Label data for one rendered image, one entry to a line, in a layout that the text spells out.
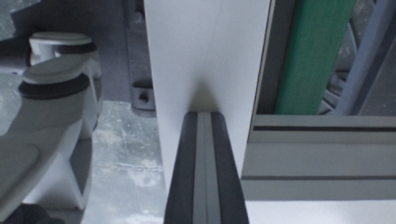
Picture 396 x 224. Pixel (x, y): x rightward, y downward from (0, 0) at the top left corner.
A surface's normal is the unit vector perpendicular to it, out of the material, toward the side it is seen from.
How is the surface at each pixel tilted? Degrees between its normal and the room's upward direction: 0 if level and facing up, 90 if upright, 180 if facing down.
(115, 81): 0
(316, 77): 0
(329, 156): 90
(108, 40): 0
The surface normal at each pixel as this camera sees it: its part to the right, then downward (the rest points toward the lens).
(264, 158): 0.00, -0.86
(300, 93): -0.02, 0.51
